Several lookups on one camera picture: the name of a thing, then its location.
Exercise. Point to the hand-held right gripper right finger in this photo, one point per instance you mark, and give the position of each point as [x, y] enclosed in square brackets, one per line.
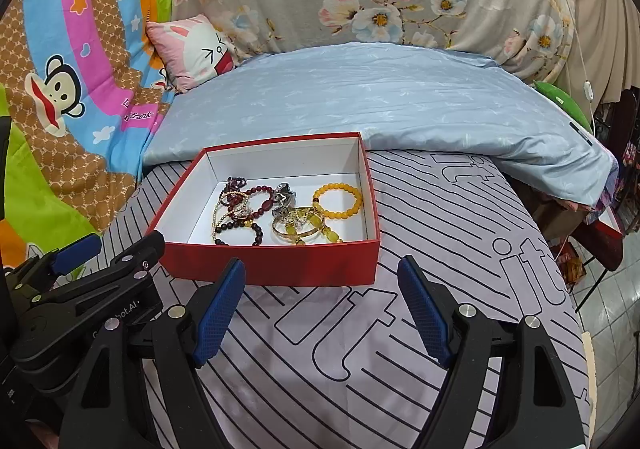
[425, 309]

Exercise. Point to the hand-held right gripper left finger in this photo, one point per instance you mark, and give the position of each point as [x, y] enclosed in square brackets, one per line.
[220, 314]

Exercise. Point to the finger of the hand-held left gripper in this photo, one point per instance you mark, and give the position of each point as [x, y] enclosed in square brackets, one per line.
[135, 254]
[77, 251]

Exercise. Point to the red cardboard box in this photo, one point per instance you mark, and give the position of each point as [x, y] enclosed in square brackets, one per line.
[275, 261]

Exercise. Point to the rose gold bangle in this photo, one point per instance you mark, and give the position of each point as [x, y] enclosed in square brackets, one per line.
[280, 231]

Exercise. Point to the silver wristwatch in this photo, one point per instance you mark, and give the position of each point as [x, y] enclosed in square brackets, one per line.
[285, 194]

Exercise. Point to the grey striped bedsheet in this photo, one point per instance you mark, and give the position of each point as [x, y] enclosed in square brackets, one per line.
[325, 379]

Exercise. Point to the colourful packet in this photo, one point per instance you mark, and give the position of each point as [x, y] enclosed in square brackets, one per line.
[572, 269]

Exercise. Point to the pink rabbit pillow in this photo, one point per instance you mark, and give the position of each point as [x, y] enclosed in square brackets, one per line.
[200, 54]

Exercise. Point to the light blue quilt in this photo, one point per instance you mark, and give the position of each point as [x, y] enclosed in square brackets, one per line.
[375, 94]

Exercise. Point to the cartoon monkey printed blanket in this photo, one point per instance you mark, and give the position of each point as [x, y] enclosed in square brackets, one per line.
[75, 29]

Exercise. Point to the green object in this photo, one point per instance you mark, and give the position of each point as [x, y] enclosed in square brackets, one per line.
[562, 96]

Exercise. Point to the hanging dark clothes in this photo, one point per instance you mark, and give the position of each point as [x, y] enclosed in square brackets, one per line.
[632, 154]

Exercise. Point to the beige curtain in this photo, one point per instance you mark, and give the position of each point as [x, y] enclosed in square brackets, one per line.
[605, 4]

